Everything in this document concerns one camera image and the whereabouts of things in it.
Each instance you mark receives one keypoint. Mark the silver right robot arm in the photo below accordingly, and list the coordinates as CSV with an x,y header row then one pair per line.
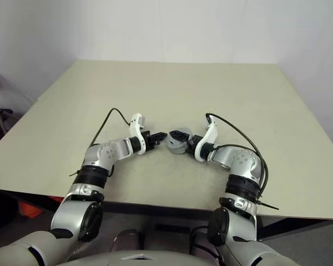
x,y
238,161

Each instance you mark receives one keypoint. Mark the orange object under table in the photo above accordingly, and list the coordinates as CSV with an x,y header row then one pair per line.
x,y
30,207

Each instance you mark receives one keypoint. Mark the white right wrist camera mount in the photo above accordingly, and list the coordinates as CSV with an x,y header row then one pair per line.
x,y
208,136

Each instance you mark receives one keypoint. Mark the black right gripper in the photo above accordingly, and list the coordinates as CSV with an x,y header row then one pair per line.
x,y
192,142

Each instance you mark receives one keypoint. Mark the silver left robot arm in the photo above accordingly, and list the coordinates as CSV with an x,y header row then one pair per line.
x,y
116,149

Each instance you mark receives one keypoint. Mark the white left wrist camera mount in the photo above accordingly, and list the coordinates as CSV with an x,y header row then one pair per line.
x,y
134,128

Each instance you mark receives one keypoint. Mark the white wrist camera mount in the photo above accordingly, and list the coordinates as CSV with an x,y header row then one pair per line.
x,y
208,136
134,128

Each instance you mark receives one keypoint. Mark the dark maroon rounded shape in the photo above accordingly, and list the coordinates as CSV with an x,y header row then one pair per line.
x,y
127,239

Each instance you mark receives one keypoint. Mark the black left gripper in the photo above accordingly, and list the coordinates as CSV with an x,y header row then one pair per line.
x,y
149,140

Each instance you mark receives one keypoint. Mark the black zip tie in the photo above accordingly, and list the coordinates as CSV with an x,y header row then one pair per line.
x,y
269,206
74,174

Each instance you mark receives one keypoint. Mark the grey robot torso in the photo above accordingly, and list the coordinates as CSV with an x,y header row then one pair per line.
x,y
144,259

